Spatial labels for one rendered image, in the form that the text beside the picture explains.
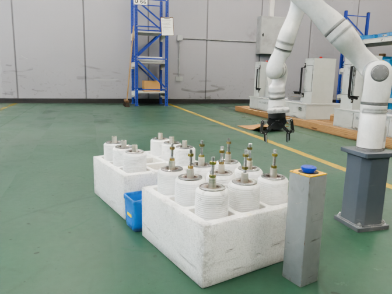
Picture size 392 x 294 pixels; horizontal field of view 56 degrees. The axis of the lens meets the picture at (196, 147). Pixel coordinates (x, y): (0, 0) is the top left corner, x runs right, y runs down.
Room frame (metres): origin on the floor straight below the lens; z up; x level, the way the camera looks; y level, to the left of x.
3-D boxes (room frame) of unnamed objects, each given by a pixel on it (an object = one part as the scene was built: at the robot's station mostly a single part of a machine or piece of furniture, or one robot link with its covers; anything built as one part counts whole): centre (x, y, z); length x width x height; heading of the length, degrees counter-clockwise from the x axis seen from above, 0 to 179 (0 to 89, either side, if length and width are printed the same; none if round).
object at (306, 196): (0.96, -0.30, 0.16); 0.07 x 0.07 x 0.31; 33
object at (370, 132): (1.37, -0.66, 0.39); 0.09 x 0.09 x 0.17; 16
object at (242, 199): (1.06, -0.15, 0.16); 0.10 x 0.10 x 0.18
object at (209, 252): (1.16, -0.08, 0.09); 0.39 x 0.39 x 0.18; 33
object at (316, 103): (5.20, -1.33, 0.45); 1.61 x 0.57 x 0.74; 16
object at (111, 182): (1.62, 0.21, 0.09); 0.39 x 0.39 x 0.18; 33
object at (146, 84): (7.09, 0.88, 0.36); 0.31 x 0.25 x 0.20; 106
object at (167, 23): (6.81, 0.56, 1.45); 0.25 x 0.03 x 0.39; 106
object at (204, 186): (1.00, -0.05, 0.25); 0.08 x 0.08 x 0.01
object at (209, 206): (1.00, -0.05, 0.16); 0.10 x 0.10 x 0.18
